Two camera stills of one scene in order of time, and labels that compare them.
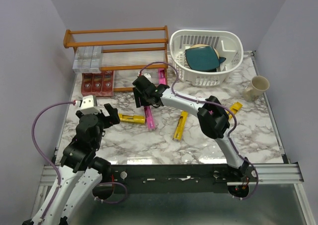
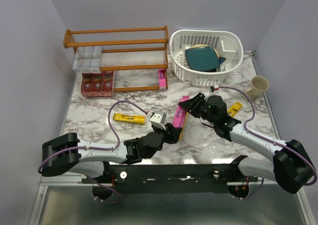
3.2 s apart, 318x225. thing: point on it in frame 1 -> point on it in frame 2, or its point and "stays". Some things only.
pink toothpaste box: x=162 y=73 stays
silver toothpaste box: x=87 y=59 stays
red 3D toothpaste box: x=107 y=83 stays
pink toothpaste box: x=149 y=117 -> x=179 y=118
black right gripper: x=137 y=95 -> x=192 y=105
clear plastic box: x=96 y=59 stays
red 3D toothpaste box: x=97 y=84 stays
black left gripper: x=114 y=119 -> x=173 y=137
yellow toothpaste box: x=132 y=118 stays
